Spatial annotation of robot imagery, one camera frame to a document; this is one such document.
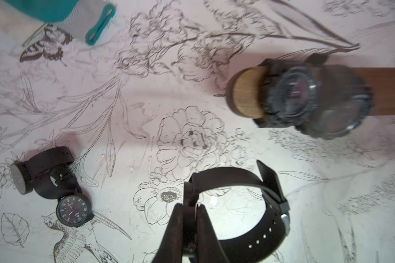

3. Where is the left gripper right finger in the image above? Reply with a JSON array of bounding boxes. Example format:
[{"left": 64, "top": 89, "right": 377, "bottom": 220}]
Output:
[{"left": 196, "top": 205, "right": 229, "bottom": 263}]

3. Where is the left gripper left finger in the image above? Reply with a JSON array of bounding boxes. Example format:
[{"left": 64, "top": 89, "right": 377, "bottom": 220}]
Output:
[{"left": 152, "top": 203, "right": 183, "bottom": 263}]

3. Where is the black wrist watch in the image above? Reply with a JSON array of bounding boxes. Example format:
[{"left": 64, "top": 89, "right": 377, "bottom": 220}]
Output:
[
  {"left": 10, "top": 146, "right": 74, "bottom": 195},
  {"left": 34, "top": 165, "right": 94, "bottom": 227},
  {"left": 296, "top": 65, "right": 373, "bottom": 140},
  {"left": 183, "top": 161, "right": 290, "bottom": 263},
  {"left": 253, "top": 53, "right": 328, "bottom": 128}
]

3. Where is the wooden watch stand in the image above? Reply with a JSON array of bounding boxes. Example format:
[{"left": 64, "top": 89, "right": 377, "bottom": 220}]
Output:
[{"left": 225, "top": 65, "right": 395, "bottom": 119}]

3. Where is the teal white garden glove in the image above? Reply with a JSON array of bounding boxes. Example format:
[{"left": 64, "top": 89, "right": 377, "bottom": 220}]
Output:
[{"left": 0, "top": 1, "right": 116, "bottom": 46}]

